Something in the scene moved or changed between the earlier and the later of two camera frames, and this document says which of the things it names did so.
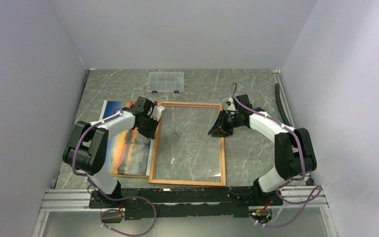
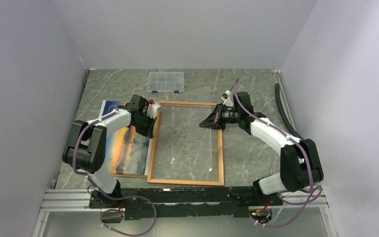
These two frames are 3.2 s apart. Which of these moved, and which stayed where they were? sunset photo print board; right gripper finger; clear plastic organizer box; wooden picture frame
Moved: right gripper finger
Stayed: sunset photo print board; wooden picture frame; clear plastic organizer box
